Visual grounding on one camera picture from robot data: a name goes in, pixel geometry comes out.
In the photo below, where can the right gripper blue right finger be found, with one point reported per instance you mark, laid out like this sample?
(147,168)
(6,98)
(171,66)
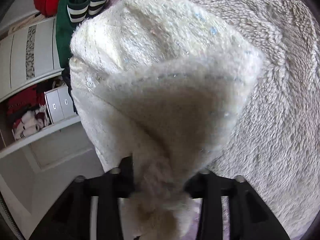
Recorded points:
(210,188)

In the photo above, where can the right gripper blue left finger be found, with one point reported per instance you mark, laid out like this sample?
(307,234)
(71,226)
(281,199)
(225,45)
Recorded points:
(97,211)

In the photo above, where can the cream fluffy sweater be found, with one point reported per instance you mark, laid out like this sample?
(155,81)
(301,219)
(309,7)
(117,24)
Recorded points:
(165,82)

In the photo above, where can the floral plush bed blanket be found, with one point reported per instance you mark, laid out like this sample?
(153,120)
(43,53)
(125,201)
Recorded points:
(276,141)

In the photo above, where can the white wardrobe drawer unit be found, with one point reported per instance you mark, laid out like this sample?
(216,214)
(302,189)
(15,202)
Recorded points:
(60,104)

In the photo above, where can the white wardrobe sliding door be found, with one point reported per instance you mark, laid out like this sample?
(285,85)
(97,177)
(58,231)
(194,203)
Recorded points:
(29,56)

